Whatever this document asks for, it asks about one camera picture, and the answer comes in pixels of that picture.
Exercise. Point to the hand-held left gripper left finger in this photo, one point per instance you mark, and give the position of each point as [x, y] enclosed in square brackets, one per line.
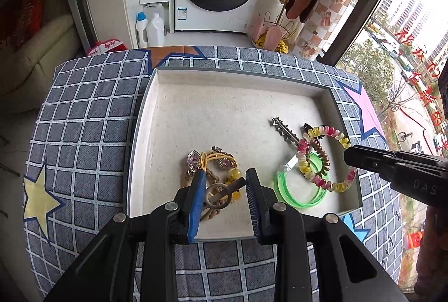
[196, 209]

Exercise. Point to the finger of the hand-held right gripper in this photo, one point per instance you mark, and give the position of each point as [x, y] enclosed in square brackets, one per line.
[374, 152]
[367, 165]

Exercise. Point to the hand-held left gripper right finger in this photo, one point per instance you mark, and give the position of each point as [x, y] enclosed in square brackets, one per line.
[253, 209]

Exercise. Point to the dark snap hair clip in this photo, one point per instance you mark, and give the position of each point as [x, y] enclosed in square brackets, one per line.
[309, 128]

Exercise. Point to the grey cardboard box tray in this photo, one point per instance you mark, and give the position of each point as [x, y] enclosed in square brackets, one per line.
[210, 113]

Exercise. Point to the person's right forearm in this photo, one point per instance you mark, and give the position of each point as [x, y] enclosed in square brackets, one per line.
[435, 246]

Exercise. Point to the trees outside window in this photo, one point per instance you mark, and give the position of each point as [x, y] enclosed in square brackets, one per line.
[371, 67]

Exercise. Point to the red window decals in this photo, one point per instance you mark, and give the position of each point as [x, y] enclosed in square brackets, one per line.
[420, 74]

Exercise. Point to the grey checked star blanket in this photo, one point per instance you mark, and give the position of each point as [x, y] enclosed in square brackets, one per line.
[87, 134]

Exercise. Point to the yellow slippers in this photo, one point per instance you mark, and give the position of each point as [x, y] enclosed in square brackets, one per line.
[281, 47]

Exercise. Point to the pink checked storage cover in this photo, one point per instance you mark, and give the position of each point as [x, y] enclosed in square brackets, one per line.
[332, 8]

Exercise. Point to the pink slippers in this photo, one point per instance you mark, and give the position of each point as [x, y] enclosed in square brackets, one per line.
[271, 37]

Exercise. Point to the brown slippers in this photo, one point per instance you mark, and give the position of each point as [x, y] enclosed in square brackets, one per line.
[297, 4]

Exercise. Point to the white plastic bottle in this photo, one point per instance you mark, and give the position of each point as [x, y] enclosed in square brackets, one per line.
[155, 34]

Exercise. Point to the blue capped detergent bottle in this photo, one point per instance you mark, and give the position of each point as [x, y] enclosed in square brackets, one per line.
[141, 30]

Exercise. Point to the translucent plastic jug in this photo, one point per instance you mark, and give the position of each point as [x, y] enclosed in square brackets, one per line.
[154, 9]

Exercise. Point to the beige sofa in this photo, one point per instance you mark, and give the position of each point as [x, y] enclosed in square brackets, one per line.
[38, 53]

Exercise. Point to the red cloth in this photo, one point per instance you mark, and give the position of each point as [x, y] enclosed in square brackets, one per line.
[24, 15]

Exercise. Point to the dark window frame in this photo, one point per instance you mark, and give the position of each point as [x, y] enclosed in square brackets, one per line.
[364, 8]

